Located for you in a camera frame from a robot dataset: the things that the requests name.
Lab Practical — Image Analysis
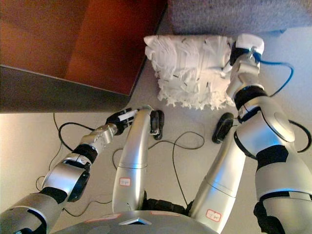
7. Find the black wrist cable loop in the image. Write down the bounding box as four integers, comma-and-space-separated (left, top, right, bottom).
58, 121, 98, 153

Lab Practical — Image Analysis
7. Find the thin black floor cable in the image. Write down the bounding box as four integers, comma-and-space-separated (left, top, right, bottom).
36, 112, 206, 218

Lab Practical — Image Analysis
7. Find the black robot right foot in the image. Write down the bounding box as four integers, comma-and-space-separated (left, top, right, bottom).
212, 112, 235, 144

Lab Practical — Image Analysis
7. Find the brown wooden cabinet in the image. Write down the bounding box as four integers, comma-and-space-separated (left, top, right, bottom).
0, 0, 169, 115

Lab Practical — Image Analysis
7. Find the silver robot left leg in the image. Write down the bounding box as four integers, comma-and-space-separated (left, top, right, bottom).
112, 104, 153, 213

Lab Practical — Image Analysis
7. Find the black robot left foot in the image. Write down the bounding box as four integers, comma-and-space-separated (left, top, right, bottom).
149, 110, 165, 140

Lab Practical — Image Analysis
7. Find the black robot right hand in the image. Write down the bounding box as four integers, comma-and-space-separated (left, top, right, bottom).
220, 34, 266, 79

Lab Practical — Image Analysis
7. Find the grey fabric armchair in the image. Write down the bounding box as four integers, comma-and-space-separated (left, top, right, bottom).
166, 0, 312, 36

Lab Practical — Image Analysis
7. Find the grey robot torso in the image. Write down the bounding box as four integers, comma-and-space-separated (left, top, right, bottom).
52, 210, 220, 234

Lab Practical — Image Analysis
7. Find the black robot foot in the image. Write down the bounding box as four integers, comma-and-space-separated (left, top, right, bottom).
149, 110, 165, 140
212, 112, 235, 144

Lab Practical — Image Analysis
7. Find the silver robot right leg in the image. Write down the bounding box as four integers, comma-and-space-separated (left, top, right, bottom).
189, 123, 247, 234

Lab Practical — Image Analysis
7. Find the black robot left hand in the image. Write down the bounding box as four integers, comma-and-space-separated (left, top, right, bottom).
106, 108, 138, 136

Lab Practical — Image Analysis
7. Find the silver robot leg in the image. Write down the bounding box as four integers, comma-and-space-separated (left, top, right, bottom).
189, 123, 247, 234
112, 104, 153, 213

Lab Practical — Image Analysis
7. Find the blue wrist cable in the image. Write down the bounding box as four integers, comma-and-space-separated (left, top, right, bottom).
253, 51, 295, 98

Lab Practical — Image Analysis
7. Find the white shaggy pillow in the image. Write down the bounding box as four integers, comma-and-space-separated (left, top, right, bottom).
143, 35, 236, 111

